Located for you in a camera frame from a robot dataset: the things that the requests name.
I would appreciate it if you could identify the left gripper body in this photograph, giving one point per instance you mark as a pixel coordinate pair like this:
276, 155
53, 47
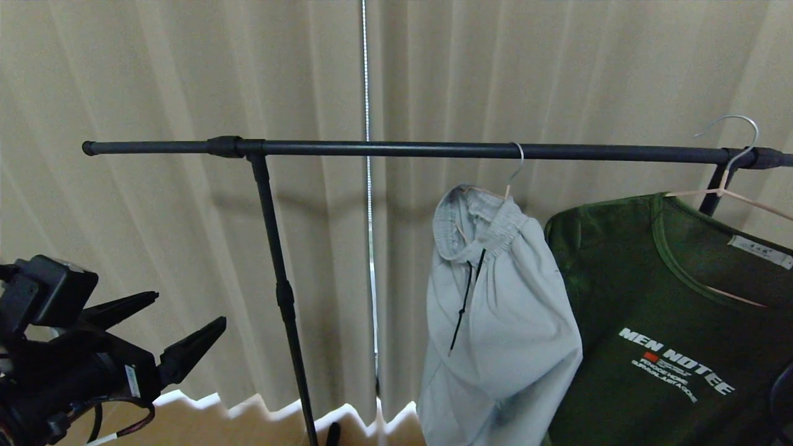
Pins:
80, 371

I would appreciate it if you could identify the dark green garment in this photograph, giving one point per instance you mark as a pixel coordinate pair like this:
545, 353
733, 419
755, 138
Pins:
619, 279

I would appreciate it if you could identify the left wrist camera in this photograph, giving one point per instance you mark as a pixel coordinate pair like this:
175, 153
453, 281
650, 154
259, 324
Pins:
49, 291

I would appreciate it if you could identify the black clothes rack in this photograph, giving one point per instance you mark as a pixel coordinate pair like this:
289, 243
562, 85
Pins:
372, 148

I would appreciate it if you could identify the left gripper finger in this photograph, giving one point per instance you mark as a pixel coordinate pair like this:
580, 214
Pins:
189, 353
118, 308

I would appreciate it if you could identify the pink clothes hanger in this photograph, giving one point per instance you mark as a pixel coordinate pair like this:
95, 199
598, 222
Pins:
514, 170
737, 158

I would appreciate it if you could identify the pale grey shorts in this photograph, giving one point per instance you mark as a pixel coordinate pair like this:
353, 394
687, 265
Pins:
508, 322

